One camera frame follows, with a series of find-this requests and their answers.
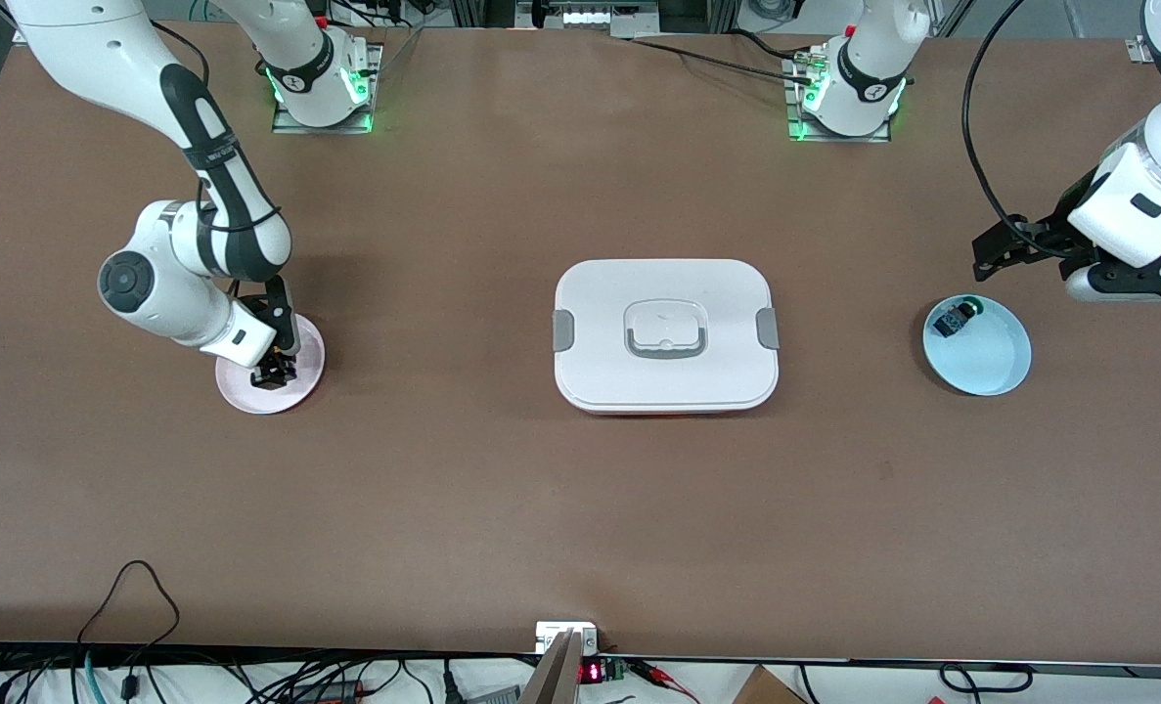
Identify white table edge bracket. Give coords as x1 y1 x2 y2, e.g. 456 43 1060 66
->
535 621 601 654

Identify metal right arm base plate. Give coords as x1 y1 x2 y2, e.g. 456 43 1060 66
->
272 44 383 135

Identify grey slanted beam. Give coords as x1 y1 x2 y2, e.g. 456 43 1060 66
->
518 629 586 704

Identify black cable across table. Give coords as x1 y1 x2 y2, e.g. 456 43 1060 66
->
629 29 821 87

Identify brown cardboard piece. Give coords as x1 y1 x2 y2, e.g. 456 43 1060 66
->
732 665 806 704

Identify black looped thin cable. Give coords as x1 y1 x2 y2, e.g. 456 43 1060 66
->
76 560 182 676

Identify black power adapter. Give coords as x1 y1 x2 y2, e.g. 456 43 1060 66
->
291 680 366 703

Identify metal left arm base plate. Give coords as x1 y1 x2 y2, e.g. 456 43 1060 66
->
785 49 894 144

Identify red clip leads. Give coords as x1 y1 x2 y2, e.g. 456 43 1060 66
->
629 660 698 703

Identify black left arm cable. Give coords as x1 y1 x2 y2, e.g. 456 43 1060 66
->
963 0 1070 260

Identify pink round plate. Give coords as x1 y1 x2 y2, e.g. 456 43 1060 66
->
215 315 327 415

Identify light blue round plate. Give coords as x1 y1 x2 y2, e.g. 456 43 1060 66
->
922 293 1033 397

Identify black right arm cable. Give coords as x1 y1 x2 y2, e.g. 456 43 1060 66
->
155 22 283 236

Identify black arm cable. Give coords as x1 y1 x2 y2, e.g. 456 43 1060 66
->
155 22 283 236
963 0 1070 260

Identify black flat cable loop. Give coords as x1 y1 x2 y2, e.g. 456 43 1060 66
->
940 663 1033 693

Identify white lidded box grey handle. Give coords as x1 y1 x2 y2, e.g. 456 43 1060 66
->
552 259 781 417

